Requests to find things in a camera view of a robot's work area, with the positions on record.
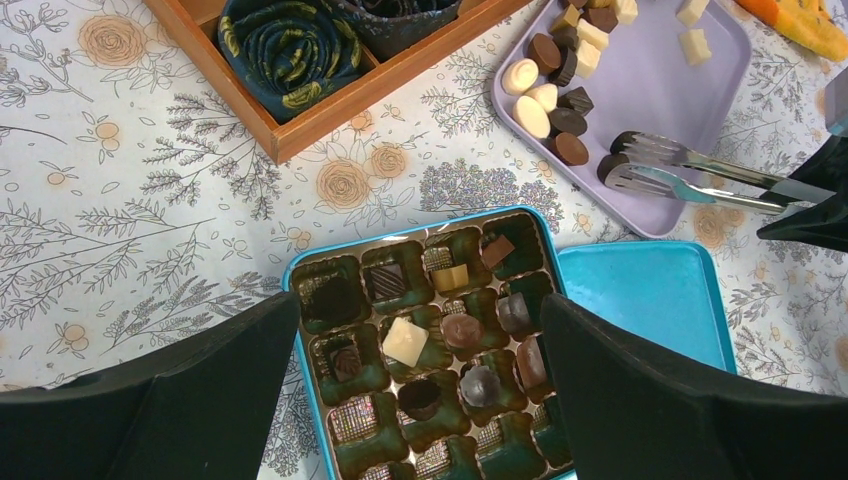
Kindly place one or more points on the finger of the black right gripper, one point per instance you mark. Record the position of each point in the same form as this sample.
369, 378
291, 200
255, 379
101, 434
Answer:
824, 222

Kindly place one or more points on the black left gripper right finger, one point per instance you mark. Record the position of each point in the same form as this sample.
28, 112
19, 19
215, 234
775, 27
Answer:
636, 410

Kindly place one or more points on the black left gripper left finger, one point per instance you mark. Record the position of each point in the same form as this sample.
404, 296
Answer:
200, 408

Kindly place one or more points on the metal serving tongs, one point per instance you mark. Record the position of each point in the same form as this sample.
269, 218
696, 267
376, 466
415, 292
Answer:
666, 168

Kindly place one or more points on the teal chocolate box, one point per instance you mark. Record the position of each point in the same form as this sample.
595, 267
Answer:
423, 351

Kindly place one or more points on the dark heart chocolate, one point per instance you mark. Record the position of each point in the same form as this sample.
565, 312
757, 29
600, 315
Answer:
608, 163

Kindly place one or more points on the teal box lid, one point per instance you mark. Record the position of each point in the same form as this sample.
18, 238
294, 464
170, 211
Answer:
664, 291

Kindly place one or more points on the orange grey cloth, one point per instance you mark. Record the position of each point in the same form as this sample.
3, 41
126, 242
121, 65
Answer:
804, 22

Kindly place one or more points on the lavender plastic tray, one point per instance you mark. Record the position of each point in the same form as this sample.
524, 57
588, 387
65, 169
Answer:
644, 83

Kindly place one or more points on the pile of assorted chocolates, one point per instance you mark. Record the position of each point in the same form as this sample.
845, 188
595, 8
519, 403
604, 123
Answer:
548, 108

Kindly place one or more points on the rolled dark green tie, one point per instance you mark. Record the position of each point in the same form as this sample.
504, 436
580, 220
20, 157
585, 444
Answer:
288, 54

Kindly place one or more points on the wooden compartment tray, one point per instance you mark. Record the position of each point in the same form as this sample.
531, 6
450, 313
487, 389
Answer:
193, 25

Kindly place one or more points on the rolled dark patterned tie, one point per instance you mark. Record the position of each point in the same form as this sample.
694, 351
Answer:
389, 27

